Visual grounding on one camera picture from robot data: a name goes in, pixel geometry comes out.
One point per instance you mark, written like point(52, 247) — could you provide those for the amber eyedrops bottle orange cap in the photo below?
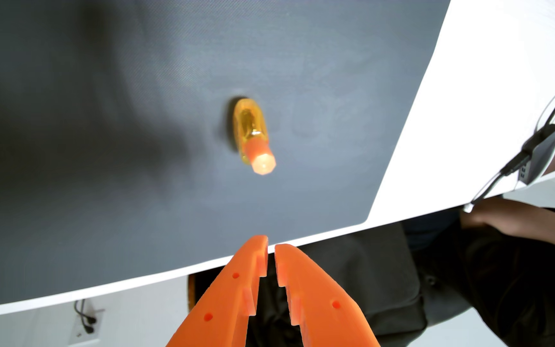
point(251, 132)

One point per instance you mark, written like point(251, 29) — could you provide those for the grey textured desk mat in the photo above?
point(162, 144)

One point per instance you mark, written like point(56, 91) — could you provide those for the person's torso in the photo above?
point(523, 294)

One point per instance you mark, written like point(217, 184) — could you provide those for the person's leg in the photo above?
point(431, 226)

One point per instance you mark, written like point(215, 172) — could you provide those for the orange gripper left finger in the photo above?
point(224, 299)

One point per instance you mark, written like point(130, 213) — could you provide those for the grey adapter hub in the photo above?
point(540, 161)

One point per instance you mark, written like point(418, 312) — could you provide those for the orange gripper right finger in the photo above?
point(321, 303)

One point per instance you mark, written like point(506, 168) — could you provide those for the white wall outlet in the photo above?
point(77, 332)

